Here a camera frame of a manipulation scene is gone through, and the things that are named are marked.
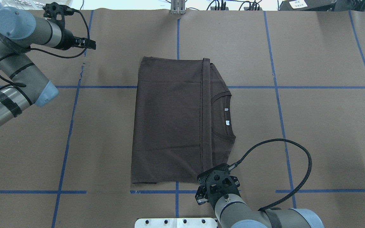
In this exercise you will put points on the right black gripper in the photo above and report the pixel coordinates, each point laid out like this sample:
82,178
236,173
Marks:
200,198

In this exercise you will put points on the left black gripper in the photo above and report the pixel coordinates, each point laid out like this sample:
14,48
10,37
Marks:
68,42

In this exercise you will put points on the brown t-shirt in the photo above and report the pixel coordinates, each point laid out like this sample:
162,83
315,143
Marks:
182,124

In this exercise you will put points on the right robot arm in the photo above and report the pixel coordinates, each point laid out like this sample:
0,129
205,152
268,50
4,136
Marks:
233,212

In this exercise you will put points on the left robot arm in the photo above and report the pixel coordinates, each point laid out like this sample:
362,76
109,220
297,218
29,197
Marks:
26,85

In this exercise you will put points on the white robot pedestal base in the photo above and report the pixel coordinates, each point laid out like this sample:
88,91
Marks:
176,223

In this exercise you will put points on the aluminium frame post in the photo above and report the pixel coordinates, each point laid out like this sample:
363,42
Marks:
177,7

